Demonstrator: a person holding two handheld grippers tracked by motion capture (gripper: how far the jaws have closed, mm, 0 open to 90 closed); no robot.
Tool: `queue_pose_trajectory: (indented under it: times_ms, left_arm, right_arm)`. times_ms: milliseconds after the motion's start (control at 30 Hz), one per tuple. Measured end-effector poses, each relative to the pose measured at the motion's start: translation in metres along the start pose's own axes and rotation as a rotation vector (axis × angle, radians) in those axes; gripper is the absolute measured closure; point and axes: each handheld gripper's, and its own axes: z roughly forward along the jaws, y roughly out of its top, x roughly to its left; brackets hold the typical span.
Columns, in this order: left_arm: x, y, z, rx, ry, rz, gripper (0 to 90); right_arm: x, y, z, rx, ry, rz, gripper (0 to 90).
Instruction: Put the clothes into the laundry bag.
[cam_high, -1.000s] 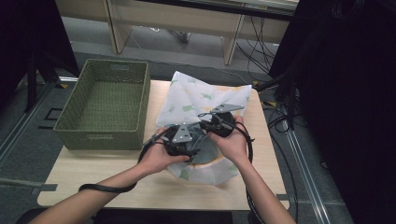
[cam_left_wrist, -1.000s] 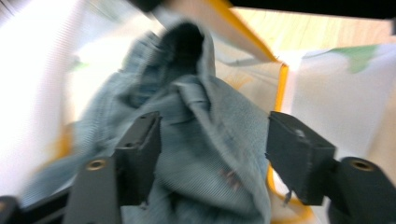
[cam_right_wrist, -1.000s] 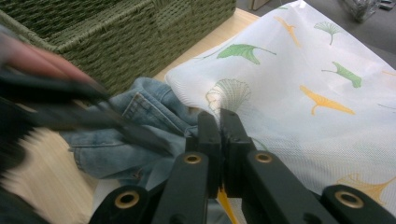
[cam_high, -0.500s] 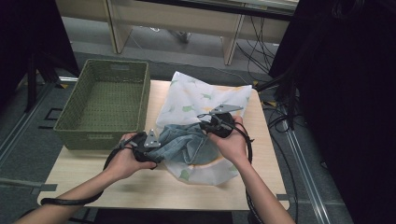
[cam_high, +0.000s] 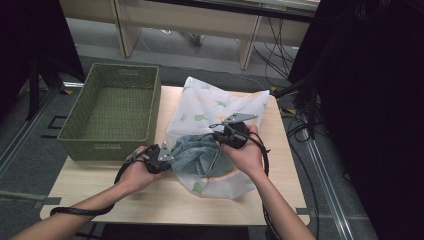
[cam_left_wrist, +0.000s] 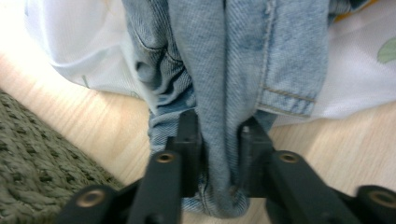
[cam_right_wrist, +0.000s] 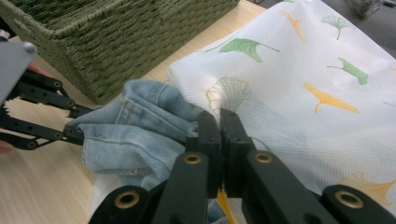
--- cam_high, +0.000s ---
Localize white leaf-print laundry bag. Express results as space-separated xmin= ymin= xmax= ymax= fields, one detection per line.
xmin=165 ymin=76 xmax=270 ymax=200

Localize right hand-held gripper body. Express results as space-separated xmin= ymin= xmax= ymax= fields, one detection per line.
xmin=209 ymin=112 xmax=259 ymax=150

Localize blue denim jeans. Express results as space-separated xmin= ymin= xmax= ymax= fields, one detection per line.
xmin=169 ymin=133 xmax=236 ymax=178

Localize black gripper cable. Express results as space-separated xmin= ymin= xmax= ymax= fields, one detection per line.
xmin=229 ymin=128 xmax=281 ymax=240
xmin=49 ymin=143 xmax=160 ymax=217

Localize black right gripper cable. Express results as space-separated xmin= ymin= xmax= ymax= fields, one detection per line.
xmin=229 ymin=128 xmax=281 ymax=240

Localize person's left hand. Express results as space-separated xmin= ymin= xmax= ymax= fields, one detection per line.
xmin=120 ymin=145 xmax=168 ymax=195

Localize black curtain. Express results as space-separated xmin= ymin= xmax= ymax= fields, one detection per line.
xmin=287 ymin=0 xmax=424 ymax=240
xmin=0 ymin=0 xmax=86 ymax=121

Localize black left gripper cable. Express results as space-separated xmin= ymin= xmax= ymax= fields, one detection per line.
xmin=49 ymin=143 xmax=160 ymax=217

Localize beige wooden desk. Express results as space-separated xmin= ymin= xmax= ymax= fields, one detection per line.
xmin=59 ymin=0 xmax=319 ymax=71

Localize black floor cables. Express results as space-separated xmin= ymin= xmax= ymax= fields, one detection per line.
xmin=251 ymin=16 xmax=321 ymax=240

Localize person's right hand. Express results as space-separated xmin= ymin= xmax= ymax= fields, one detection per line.
xmin=221 ymin=124 xmax=268 ymax=182

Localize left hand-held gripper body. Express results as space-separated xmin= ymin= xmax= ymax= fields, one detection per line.
xmin=143 ymin=141 xmax=174 ymax=175

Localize green woven basket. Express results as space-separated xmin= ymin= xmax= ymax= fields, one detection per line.
xmin=57 ymin=63 xmax=162 ymax=162

